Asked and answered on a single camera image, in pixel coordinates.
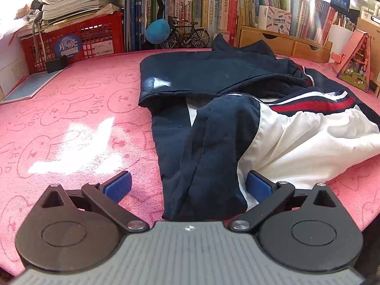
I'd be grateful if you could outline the white navy zip jacket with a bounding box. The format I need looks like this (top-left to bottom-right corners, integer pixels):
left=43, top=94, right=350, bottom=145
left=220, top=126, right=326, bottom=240
left=138, top=36, right=379, bottom=221

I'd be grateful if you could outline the pink desk mat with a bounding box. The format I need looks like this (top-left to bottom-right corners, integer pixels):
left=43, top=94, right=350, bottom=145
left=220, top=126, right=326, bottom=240
left=1, top=51, right=379, bottom=275

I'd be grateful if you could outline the light blue notebook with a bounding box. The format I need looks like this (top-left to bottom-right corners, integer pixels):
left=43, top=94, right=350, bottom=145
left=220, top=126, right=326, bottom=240
left=1, top=70, right=64, bottom=105

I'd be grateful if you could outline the small black box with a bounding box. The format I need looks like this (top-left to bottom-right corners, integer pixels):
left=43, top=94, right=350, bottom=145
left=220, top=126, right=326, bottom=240
left=46, top=55, right=68, bottom=73

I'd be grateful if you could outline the wooden drawer shelf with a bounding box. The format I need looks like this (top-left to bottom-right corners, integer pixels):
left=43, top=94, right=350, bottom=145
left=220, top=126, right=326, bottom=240
left=237, top=26, right=332, bottom=63

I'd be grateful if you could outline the pink triangular toy house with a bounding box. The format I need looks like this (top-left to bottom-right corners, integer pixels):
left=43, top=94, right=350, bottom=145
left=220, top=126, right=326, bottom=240
left=331, top=29, right=371, bottom=92

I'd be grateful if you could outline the red plastic crate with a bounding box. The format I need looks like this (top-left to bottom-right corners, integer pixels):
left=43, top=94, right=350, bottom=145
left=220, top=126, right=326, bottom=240
left=21, top=12, right=124, bottom=73

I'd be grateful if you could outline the clear plastic jar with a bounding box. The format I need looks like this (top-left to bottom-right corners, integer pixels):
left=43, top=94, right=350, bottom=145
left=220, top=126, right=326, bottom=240
left=213, top=30, right=230, bottom=44

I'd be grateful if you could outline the white paper cup holder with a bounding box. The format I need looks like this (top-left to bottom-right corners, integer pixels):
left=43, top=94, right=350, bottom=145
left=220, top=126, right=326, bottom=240
left=328, top=24, right=353, bottom=55

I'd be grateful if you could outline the white colourful card box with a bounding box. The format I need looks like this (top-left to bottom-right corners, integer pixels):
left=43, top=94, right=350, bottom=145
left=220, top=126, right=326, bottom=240
left=258, top=5, right=292, bottom=35

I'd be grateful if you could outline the right shelf row of books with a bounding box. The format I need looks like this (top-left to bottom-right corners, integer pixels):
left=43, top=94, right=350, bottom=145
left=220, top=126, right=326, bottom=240
left=238, top=0, right=337, bottom=45

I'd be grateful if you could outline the miniature black bicycle model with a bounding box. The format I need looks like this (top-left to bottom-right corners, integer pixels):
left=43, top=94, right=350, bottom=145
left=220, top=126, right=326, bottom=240
left=160, top=17, right=211, bottom=50

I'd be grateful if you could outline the row of blue thin books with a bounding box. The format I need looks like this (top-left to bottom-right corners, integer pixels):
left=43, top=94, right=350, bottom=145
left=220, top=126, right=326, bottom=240
left=122, top=0, right=158, bottom=52

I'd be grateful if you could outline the cardboard box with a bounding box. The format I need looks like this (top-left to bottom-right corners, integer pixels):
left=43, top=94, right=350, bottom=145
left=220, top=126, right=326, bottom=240
left=357, top=18, right=380, bottom=80

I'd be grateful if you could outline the middle row of books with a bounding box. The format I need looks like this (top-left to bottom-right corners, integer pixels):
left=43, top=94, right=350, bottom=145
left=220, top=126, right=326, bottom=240
left=157, top=0, right=241, bottom=48

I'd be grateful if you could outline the stack of paper booklets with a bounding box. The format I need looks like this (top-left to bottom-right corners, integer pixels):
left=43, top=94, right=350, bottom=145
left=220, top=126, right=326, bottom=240
left=16, top=0, right=124, bottom=38

